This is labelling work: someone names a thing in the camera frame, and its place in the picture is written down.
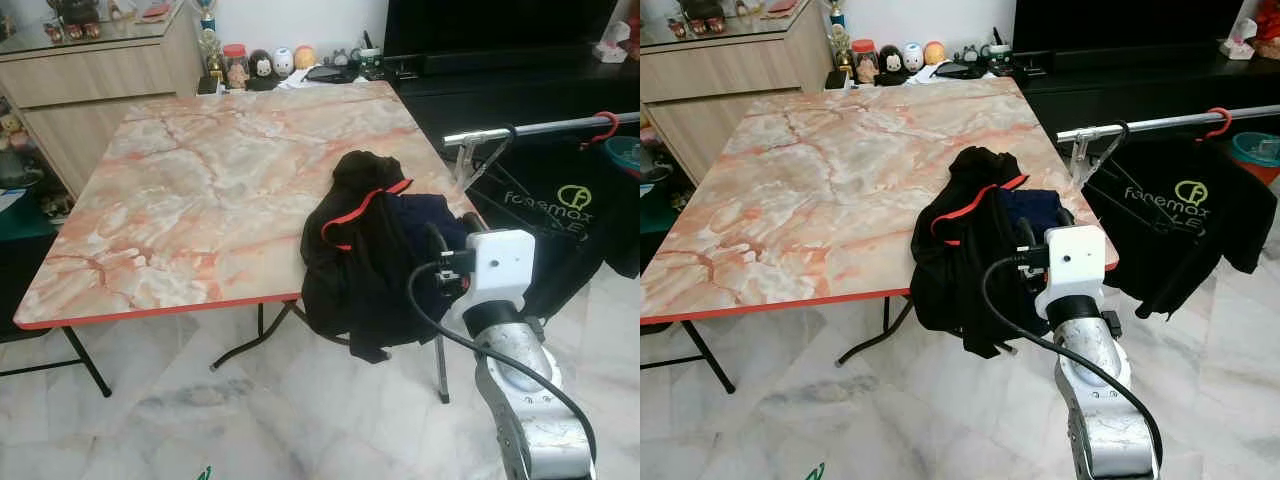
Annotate navy blue garment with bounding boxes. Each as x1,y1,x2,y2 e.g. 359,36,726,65
1000,188,1076,241
385,192,476,321

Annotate black soundbar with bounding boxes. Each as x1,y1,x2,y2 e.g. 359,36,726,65
420,52,601,76
1045,48,1231,71

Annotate glass display shelf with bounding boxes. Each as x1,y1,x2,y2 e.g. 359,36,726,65
640,120,681,236
0,90,51,241

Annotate light wooden cabinet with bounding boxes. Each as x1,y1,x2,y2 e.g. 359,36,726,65
0,0,206,201
640,0,831,186

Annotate black TV console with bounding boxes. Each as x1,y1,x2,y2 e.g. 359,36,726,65
825,50,1280,141
300,55,641,146

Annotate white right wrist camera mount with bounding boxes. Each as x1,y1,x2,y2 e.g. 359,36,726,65
462,229,538,313
1033,224,1113,321

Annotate black garment with red trim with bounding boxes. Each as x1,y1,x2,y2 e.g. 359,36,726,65
300,150,446,363
908,146,1051,359

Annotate orange plastic bucket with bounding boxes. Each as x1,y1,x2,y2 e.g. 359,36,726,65
1230,130,1280,188

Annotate silver metal clothes rack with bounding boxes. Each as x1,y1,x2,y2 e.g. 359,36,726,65
1057,103,1280,191
438,110,641,403

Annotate red lid jar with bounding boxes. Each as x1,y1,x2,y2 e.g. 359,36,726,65
850,38,879,86
222,43,251,91

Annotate marble top folding table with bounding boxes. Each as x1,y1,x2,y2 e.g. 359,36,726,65
640,77,1119,393
12,80,491,403

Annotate black television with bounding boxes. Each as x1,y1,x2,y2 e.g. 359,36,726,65
383,0,621,59
1013,0,1249,53

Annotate red plastic hanger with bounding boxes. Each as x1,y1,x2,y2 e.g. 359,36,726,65
1197,107,1234,143
580,110,621,151

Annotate black logo t-shirt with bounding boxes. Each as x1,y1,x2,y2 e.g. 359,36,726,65
1080,135,1279,321
470,135,641,321

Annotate gold trophy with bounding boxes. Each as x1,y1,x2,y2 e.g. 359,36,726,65
195,0,223,86
825,0,851,81

